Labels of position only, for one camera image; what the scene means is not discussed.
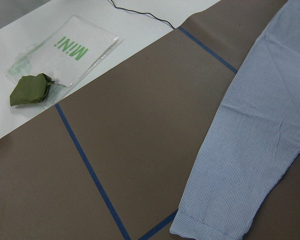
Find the clear plastic bag green print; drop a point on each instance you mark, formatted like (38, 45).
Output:
(67, 56)

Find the olive green folded pouch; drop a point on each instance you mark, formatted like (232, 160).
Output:
(31, 90)

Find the light blue striped shirt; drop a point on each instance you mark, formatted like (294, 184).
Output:
(252, 140)

